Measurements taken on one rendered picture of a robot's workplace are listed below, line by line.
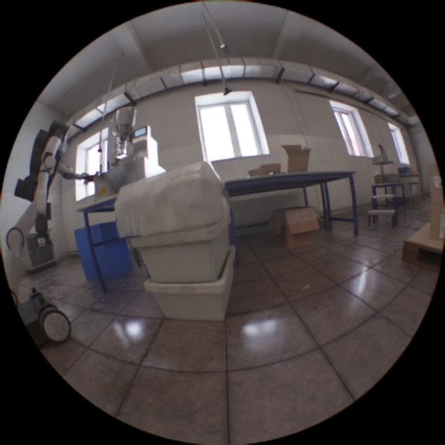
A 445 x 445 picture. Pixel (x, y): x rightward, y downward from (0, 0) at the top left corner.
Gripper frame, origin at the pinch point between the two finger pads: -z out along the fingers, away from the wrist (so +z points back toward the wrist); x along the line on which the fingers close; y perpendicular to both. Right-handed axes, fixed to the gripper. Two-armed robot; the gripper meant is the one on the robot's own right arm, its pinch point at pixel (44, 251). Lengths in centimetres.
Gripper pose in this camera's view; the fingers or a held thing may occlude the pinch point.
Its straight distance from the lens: 103.3
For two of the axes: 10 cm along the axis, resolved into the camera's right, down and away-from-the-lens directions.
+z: -1.8, -9.8, 0.1
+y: -9.0, 1.7, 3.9
